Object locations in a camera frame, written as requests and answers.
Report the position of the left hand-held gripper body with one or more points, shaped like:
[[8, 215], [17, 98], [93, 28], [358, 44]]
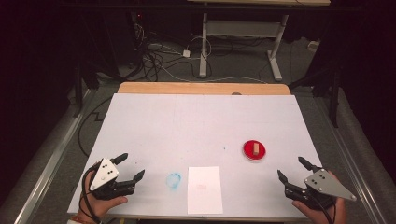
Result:
[[104, 174]]

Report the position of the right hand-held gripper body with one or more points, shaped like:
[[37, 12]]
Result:
[[328, 185]]

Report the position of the person's right hand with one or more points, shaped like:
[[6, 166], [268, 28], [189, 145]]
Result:
[[323, 216]]

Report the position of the person's left hand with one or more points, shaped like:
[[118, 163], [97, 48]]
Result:
[[98, 207]]

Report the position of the small wooden block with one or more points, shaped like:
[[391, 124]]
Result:
[[256, 149]]

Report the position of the red round dish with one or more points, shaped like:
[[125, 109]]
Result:
[[249, 149]]

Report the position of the large white board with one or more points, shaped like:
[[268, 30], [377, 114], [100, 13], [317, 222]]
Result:
[[186, 130]]

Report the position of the white paper sheet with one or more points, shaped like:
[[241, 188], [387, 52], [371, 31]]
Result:
[[205, 189]]

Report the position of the black metal stand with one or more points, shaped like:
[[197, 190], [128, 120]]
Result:
[[334, 99]]

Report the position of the wooden table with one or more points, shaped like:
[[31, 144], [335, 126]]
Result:
[[186, 88]]

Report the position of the white power adapter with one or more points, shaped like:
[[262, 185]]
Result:
[[186, 53]]

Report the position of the white-framed desk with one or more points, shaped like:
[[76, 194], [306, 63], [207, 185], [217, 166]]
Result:
[[204, 46]]

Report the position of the aluminium floor rail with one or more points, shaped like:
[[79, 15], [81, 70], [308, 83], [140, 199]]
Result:
[[53, 161], [353, 168]]

